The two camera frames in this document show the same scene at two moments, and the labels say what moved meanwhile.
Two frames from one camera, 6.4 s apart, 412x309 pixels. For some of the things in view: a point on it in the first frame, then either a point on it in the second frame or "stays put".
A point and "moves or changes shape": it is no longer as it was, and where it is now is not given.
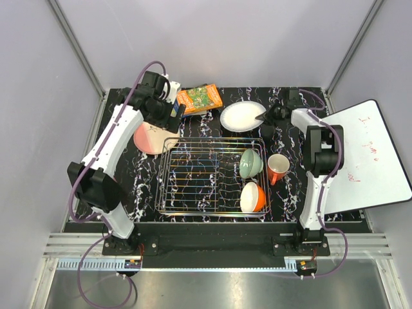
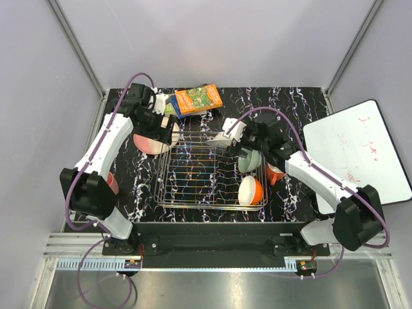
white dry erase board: (372, 173) stays put
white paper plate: (240, 116) -> (220, 141)
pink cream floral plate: (152, 139) stays put
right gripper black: (267, 118) -> (236, 147)
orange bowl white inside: (252, 197) moves or changes shape
